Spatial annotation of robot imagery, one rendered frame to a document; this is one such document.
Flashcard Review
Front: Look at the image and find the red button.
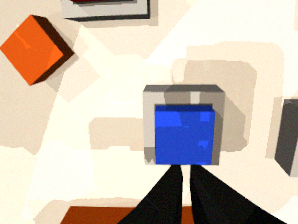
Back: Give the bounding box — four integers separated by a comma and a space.
61, 0, 150, 22

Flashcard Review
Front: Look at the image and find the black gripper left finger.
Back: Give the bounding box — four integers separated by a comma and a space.
116, 165, 184, 224

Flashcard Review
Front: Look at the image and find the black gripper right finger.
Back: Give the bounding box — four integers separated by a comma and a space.
190, 164, 285, 224

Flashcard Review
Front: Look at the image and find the blue button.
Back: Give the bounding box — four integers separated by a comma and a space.
141, 84, 225, 167

